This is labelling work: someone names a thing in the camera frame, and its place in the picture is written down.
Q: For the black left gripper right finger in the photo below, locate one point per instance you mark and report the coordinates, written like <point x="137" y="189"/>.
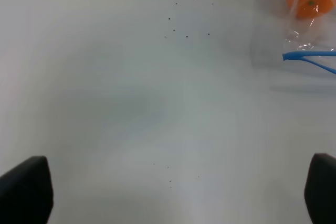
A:
<point x="319" y="191"/>

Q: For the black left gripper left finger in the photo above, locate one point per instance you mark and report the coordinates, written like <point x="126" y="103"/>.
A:
<point x="27" y="194"/>

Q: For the clear blue-zip file bag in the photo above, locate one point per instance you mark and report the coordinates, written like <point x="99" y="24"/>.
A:
<point x="311" y="40"/>

